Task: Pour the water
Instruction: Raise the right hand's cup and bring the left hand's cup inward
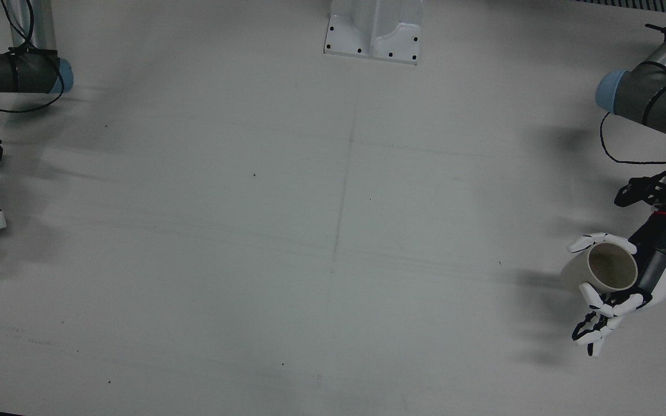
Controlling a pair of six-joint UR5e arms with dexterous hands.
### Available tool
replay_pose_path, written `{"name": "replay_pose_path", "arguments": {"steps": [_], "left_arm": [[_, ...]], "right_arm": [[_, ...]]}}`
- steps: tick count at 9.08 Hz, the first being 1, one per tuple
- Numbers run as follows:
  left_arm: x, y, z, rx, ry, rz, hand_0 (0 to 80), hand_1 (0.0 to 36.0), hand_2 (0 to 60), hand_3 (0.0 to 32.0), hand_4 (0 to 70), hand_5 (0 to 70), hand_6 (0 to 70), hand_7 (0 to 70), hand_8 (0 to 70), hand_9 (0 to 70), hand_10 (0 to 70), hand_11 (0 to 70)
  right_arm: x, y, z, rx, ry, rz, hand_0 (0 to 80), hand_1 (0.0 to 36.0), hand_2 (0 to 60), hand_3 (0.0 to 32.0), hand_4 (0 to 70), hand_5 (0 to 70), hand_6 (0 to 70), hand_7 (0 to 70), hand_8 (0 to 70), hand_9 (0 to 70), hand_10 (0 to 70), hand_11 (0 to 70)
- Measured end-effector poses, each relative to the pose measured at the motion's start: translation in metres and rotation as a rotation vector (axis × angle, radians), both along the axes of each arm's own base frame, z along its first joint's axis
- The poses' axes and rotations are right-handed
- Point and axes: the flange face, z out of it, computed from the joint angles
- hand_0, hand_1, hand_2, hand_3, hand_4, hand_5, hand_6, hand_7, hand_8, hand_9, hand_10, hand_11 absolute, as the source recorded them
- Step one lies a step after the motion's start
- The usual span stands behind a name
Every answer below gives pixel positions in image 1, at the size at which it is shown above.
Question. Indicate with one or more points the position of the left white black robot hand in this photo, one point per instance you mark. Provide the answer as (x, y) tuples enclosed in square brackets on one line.
[(665, 254)]

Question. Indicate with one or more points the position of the beige ceramic cup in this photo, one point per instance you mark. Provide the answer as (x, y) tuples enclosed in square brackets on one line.
[(610, 267)]

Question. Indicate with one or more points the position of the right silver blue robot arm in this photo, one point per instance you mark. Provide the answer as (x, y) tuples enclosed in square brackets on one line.
[(15, 72)]

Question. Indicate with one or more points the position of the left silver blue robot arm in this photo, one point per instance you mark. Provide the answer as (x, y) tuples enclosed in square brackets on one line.
[(651, 92)]

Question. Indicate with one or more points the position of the ribbed metal strip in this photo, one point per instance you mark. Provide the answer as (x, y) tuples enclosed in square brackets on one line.
[(639, 4)]

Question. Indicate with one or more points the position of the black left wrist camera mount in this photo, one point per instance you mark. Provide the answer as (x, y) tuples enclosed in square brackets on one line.
[(636, 192)]

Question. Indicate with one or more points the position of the white metal mounting bracket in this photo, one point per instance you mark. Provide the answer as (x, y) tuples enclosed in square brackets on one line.
[(376, 32)]

